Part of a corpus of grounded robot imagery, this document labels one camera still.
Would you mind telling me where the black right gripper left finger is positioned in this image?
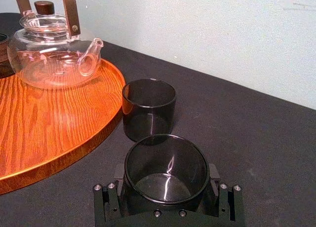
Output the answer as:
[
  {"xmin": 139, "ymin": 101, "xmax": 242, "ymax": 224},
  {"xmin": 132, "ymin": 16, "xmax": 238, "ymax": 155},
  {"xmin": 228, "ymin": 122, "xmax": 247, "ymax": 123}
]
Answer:
[{"xmin": 93, "ymin": 162, "xmax": 129, "ymax": 227}]

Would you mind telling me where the dark smoked glass cup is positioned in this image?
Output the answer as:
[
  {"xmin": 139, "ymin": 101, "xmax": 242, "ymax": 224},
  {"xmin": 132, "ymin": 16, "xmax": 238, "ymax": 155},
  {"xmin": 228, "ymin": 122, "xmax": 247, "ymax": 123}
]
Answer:
[
  {"xmin": 124, "ymin": 134, "xmax": 211, "ymax": 217},
  {"xmin": 121, "ymin": 78, "xmax": 177, "ymax": 146}
]

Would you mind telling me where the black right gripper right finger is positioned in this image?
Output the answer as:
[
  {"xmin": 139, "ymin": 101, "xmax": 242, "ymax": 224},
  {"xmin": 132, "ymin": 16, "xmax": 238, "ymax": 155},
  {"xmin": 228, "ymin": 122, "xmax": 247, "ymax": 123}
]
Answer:
[{"xmin": 206, "ymin": 163, "xmax": 243, "ymax": 223}]

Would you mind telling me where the clear glass teapot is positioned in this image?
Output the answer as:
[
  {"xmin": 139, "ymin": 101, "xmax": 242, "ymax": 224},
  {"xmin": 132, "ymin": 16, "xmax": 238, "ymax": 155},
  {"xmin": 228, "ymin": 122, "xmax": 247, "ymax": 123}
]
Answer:
[{"xmin": 6, "ymin": 0, "xmax": 104, "ymax": 90}]

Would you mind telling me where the round orange wooden tray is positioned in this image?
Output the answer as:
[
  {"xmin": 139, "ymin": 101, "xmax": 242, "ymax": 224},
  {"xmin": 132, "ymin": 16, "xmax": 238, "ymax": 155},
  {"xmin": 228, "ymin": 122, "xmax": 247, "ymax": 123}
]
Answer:
[{"xmin": 0, "ymin": 57, "xmax": 127, "ymax": 195}]

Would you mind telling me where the dark brown wooden cup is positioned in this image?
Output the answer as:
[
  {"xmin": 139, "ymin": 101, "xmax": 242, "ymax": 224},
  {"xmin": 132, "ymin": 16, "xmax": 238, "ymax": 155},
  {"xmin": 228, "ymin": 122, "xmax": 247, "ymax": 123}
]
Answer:
[{"xmin": 0, "ymin": 33, "xmax": 16, "ymax": 78}]

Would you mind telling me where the black table cloth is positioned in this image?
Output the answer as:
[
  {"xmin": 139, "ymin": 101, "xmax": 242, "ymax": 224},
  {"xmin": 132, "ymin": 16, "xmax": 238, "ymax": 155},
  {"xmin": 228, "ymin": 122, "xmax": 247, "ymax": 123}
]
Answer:
[{"xmin": 0, "ymin": 12, "xmax": 316, "ymax": 227}]

